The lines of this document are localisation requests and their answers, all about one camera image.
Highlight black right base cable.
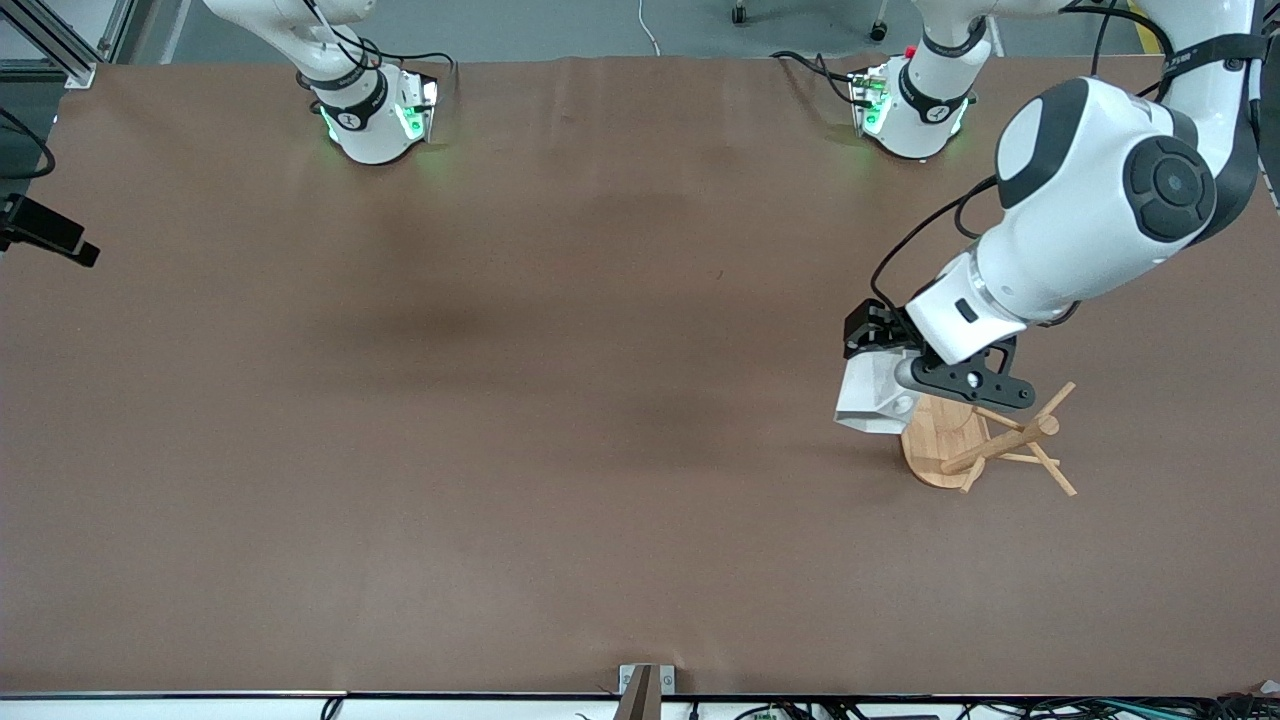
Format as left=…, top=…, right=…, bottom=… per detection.
left=290, top=0, right=459, bottom=101

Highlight tangled floor cables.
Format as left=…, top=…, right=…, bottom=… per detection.
left=735, top=690, right=1280, bottom=720

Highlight black base cable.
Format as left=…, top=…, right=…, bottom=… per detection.
left=770, top=50, right=869, bottom=106
left=290, top=0, right=459, bottom=101

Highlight metal table bracket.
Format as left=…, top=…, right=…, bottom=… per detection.
left=612, top=664, right=677, bottom=720

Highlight white faceted cup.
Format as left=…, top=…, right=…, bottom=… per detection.
left=835, top=345, right=923, bottom=435

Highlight wooden cup rack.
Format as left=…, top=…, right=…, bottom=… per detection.
left=900, top=381, right=1079, bottom=498

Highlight aluminium frame profile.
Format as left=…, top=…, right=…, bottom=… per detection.
left=0, top=0, right=141, bottom=89

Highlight black left base cable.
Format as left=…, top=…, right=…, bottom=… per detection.
left=770, top=50, right=869, bottom=106

